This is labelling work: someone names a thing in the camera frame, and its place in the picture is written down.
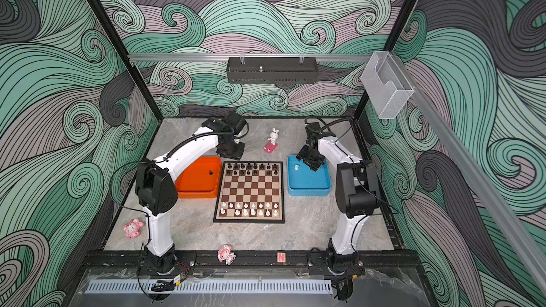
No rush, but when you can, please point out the black frame post right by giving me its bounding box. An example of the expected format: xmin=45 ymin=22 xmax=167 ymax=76
xmin=353 ymin=0 xmax=418 ymax=121

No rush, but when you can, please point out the aluminium rail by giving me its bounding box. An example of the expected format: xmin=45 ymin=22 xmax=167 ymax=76
xmin=412 ymin=88 xmax=545 ymax=293
xmin=128 ymin=53 xmax=371 ymax=63

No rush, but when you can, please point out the white slotted cable duct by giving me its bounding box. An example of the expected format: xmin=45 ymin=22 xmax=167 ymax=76
xmin=84 ymin=279 xmax=333 ymax=295

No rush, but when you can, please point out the aluminium rail back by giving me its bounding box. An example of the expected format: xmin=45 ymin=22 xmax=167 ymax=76
xmin=128 ymin=53 xmax=371 ymax=63

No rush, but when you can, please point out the orange plastic tray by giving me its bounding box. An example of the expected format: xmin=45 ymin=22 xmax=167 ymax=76
xmin=175 ymin=156 xmax=222 ymax=199

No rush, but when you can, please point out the pink melody figurine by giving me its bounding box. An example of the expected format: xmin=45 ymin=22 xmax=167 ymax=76
xmin=217 ymin=244 xmax=236 ymax=265

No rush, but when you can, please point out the pink kitty figurine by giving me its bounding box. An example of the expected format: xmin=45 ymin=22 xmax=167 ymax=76
xmin=124 ymin=218 xmax=144 ymax=239

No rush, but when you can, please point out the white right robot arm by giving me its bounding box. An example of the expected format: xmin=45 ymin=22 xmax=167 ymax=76
xmin=297 ymin=134 xmax=380 ymax=256

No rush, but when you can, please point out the red letter block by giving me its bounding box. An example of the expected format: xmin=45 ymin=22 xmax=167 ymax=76
xmin=277 ymin=252 xmax=286 ymax=263

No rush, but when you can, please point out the black frame post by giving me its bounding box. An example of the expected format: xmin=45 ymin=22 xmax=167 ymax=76
xmin=353 ymin=0 xmax=418 ymax=121
xmin=86 ymin=0 xmax=164 ymax=123

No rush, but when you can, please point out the folding chess board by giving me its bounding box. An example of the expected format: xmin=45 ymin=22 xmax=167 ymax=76
xmin=213 ymin=161 xmax=285 ymax=224

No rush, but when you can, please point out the blue plastic tray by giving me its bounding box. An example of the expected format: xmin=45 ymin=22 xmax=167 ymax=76
xmin=287 ymin=155 xmax=331 ymax=196

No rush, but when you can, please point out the aluminium rail right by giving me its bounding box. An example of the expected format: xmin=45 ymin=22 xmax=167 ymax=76
xmin=412 ymin=88 xmax=545 ymax=293

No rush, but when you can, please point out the black wall shelf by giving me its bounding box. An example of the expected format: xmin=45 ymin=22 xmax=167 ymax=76
xmin=226 ymin=58 xmax=319 ymax=85

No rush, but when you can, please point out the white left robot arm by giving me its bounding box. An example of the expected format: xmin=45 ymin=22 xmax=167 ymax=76
xmin=135 ymin=122 xmax=247 ymax=260

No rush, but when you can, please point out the white bunny phone stand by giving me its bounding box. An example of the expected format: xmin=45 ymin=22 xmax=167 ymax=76
xmin=264 ymin=128 xmax=279 ymax=154

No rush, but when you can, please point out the black frame post left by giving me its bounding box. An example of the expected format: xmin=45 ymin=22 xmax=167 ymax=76
xmin=86 ymin=0 xmax=164 ymax=123

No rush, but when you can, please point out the clear acrylic holder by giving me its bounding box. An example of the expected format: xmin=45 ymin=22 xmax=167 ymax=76
xmin=361 ymin=51 xmax=415 ymax=120

